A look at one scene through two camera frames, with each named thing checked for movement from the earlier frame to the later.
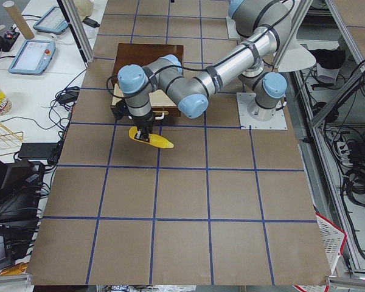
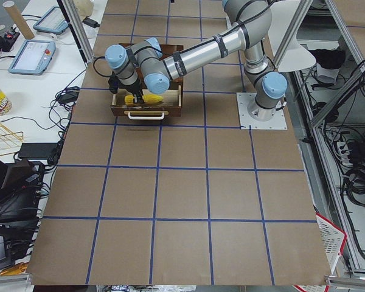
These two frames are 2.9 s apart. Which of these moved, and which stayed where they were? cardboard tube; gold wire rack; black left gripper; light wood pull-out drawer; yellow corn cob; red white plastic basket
Moved: yellow corn cob; black left gripper
Stayed: cardboard tube; gold wire rack; red white plastic basket; light wood pull-out drawer
